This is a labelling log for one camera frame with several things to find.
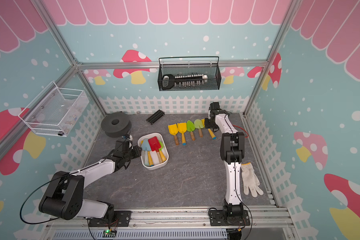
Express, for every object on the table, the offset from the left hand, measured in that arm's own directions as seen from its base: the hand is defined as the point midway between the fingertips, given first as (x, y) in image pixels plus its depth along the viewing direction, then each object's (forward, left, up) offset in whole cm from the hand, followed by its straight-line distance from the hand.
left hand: (140, 151), depth 93 cm
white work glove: (-16, -65, -3) cm, 67 cm away
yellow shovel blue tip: (+22, -25, -5) cm, 34 cm away
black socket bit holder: (+31, -18, +30) cm, 47 cm away
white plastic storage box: (+2, -8, -5) cm, 9 cm away
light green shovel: (+27, -37, -5) cm, 46 cm away
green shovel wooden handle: (+15, -33, -4) cm, 37 cm away
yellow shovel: (+17, -47, -4) cm, 50 cm away
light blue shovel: (+5, -1, -4) cm, 7 cm away
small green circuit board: (-42, +9, -8) cm, 44 cm away
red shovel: (+7, -7, -3) cm, 10 cm away
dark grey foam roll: (+21, +22, 0) cm, 31 cm away
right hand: (+23, -45, 0) cm, 50 cm away
